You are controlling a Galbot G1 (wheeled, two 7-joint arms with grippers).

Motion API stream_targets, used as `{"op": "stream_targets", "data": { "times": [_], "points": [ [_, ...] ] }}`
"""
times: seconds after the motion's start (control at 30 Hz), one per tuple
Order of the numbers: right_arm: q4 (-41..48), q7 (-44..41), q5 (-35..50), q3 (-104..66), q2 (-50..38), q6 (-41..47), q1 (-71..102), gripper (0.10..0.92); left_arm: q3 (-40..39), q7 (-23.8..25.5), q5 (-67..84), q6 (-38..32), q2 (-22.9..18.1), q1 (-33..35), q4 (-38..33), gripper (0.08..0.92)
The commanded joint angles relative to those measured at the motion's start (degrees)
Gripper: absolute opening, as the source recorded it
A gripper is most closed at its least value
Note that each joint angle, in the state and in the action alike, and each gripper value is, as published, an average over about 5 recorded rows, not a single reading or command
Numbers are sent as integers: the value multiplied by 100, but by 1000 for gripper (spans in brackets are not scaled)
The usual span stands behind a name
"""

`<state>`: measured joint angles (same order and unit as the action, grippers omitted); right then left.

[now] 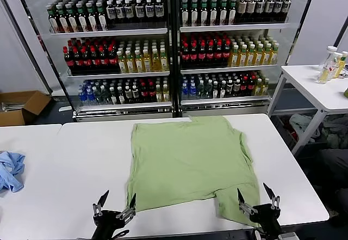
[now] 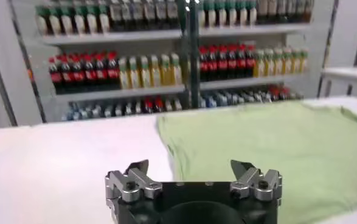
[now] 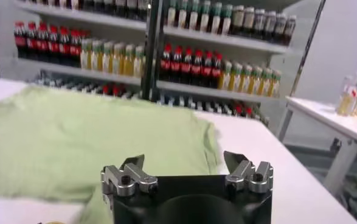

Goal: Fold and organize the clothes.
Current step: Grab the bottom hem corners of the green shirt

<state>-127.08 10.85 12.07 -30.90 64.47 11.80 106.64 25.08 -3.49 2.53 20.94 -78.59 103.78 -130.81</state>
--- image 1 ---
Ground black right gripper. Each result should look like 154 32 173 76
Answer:
236 182 282 237

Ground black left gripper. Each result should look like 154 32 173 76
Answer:
91 189 137 240

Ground green polo shirt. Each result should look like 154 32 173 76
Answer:
125 115 261 229

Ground grey green clothes pile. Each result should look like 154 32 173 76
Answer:
322 114 348 150

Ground dark grey clothing heap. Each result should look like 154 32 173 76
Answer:
297 147 348 197

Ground light grey cloth heap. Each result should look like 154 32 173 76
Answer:
288 113 322 144

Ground light blue crumpled shirt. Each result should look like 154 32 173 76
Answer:
0 150 27 193

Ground blue water bottle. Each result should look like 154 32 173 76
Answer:
181 81 190 101
86 86 95 106
189 81 198 100
78 85 87 107

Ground white side table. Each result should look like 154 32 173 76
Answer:
268 64 348 156

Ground brown cardboard box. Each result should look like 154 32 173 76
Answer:
0 90 52 126

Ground yellow juice bottle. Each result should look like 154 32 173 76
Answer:
126 50 136 73
151 48 161 72
159 48 170 71
229 45 240 67
254 43 264 65
134 49 144 73
238 44 248 66
270 42 279 65
246 44 256 66
142 48 152 72
262 43 272 65
117 50 128 73

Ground clear bottle red label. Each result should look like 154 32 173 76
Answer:
317 46 337 84

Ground metal rods bundle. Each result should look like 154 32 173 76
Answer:
0 101 27 113

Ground yellow drink bottle white cap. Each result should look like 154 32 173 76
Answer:
326 51 343 82

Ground yellow drink bottle green cap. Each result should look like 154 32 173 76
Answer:
333 51 348 79

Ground drinks display cabinet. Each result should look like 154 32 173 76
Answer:
31 0 176 122
173 0 294 118

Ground glass cabinet door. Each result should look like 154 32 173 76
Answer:
268 0 320 115
10 0 77 118

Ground green cap tea bottle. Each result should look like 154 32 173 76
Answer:
200 0 209 26
95 1 109 31
209 0 219 26
190 0 200 26
85 2 99 32
76 2 89 32
228 0 238 24
181 0 190 26
66 3 80 33
219 0 228 25
57 3 70 33
47 4 61 33

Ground dark bottle blue white label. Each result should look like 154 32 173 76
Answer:
144 0 156 23
125 0 136 24
154 0 165 23
115 0 126 25
105 0 117 26
134 0 146 24

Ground dark bottle beige label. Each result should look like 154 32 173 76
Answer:
246 0 256 22
282 0 293 22
264 0 275 22
237 0 247 23
255 0 265 22
273 0 283 22

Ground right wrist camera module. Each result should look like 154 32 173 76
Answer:
278 231 299 240

